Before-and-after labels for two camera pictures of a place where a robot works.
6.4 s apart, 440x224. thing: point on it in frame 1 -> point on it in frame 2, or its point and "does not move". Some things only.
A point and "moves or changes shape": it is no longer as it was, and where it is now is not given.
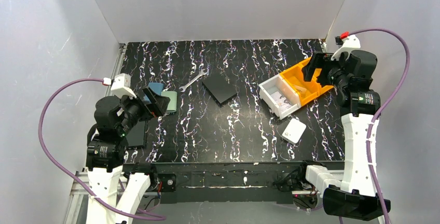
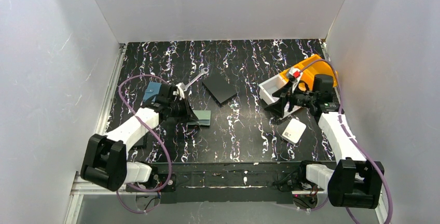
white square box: x=293 y=130 does not move
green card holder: x=172 y=105 moves or changes shape
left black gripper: x=150 y=104 -> x=185 y=106
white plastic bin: x=278 y=96 does not move
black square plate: x=219 y=89 does not move
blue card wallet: x=156 y=87 does not move
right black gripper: x=317 y=66 -> x=287 y=99
